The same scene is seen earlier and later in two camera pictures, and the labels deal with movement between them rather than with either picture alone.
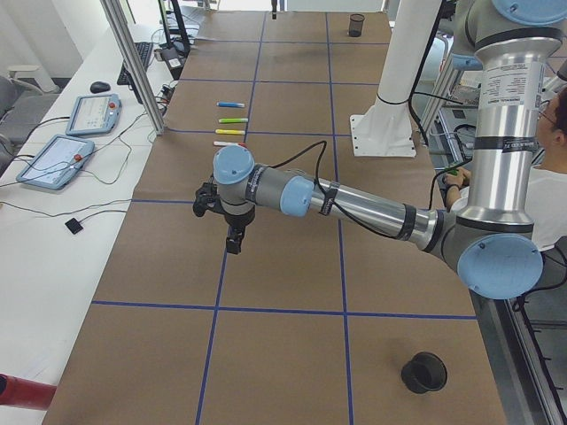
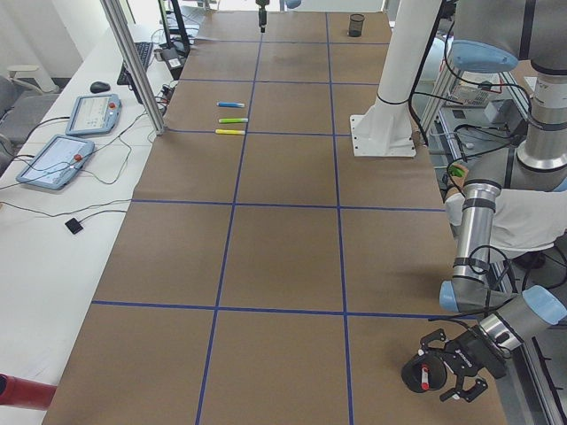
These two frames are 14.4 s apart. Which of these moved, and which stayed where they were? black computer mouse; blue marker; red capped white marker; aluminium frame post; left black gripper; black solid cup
Moved: red capped white marker; left black gripper
Stayed: black computer mouse; aluminium frame post; black solid cup; blue marker
